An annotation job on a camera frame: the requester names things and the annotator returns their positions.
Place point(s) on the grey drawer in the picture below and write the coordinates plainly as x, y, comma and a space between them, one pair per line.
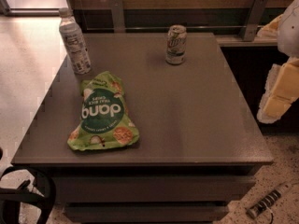
152, 189
134, 213

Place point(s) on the clear plastic water bottle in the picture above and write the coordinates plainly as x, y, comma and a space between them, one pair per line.
74, 42

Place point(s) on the black chair frame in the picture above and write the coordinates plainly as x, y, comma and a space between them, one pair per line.
11, 199

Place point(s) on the right metal bracket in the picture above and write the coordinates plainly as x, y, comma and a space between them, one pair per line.
249, 29

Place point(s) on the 7up soda can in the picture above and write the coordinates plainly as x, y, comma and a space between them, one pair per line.
176, 44

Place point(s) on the green dang chips bag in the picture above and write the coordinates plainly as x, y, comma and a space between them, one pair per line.
104, 120

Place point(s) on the grey power strip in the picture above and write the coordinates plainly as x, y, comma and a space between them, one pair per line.
269, 200

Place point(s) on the lower grey drawer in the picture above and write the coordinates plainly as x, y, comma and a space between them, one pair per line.
134, 213

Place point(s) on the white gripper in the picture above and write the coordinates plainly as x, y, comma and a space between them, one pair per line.
290, 32

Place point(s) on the left metal bracket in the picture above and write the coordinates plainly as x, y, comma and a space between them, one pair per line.
117, 13

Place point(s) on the upper grey drawer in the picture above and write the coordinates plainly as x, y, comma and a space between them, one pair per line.
152, 189

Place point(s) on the metal bracket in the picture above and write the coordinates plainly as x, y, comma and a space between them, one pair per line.
117, 13
249, 29

